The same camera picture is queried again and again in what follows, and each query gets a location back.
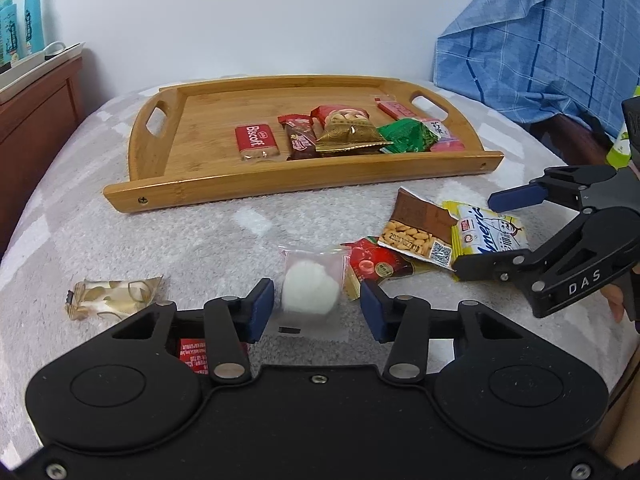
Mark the red and gold nut packet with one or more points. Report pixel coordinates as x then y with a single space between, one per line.
345 130

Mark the red clear-ended biscuit packet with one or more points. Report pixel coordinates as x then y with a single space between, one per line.
255 140

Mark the grey checked blanket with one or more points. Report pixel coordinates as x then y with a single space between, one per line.
200 245

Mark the long red biscuit packet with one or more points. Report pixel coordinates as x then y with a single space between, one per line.
192 355

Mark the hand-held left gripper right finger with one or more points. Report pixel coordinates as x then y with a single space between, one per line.
372 310

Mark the blue plaid cloth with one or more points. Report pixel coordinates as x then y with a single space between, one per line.
540 40

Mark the dark wooden furniture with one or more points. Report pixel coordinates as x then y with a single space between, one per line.
565 130

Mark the green snack packet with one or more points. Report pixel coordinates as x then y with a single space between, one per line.
405 135

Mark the gold and white snack packet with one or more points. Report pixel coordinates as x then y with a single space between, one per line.
112 297

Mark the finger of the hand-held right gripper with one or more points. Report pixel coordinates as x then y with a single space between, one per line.
520 195
505 262

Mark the brown wooden dresser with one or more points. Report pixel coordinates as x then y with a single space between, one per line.
35 125

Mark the red cherry candy packet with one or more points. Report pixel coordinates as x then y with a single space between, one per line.
380 265

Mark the white rice cake packet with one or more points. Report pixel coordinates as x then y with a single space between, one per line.
307 285

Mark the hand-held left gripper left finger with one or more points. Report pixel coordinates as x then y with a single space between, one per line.
262 307

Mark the green and white bottle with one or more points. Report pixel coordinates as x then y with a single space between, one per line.
622 145

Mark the wooden serving tray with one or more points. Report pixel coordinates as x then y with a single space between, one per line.
210 125

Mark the brown peanut packet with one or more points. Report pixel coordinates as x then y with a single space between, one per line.
417 225

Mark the person's right hand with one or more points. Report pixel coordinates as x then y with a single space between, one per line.
615 301

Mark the brown and red wafer packet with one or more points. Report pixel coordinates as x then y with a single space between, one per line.
300 135

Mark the white plastic tray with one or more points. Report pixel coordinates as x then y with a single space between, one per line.
30 76

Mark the yellow snack packet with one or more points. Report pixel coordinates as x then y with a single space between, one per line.
480 232

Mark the teal spray bottle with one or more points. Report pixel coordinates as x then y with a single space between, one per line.
33 15
7 25

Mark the pink snack packet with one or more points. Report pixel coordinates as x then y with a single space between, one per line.
447 145

